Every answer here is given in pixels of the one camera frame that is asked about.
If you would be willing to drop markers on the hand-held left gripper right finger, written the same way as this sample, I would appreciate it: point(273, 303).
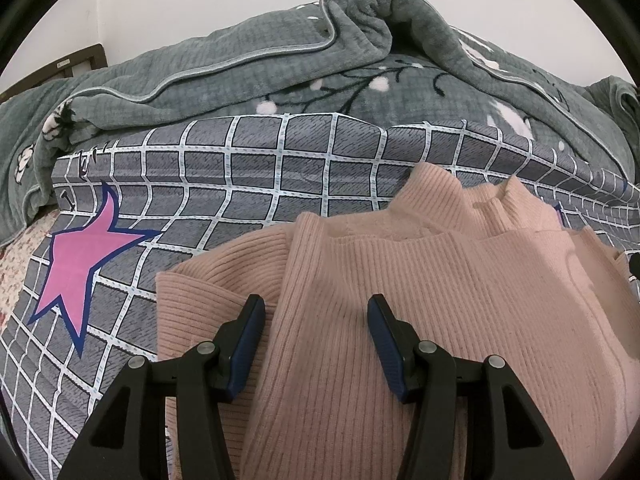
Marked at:
point(387, 350)

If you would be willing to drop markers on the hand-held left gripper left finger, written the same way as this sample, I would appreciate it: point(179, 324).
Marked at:
point(245, 350)

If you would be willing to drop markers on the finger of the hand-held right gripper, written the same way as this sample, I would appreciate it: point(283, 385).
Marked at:
point(635, 266)

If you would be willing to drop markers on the pink knit sweater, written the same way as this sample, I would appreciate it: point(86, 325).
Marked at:
point(450, 285)

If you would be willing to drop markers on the grey plaid star blanket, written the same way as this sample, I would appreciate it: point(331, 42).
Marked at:
point(225, 185)

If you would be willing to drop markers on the floral bed sheet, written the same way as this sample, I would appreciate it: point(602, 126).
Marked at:
point(20, 260)

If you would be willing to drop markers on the grey fleece blanket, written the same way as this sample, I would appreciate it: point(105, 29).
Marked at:
point(250, 75)

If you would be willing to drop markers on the dark wooden bed frame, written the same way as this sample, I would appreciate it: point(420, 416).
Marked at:
point(75, 62)

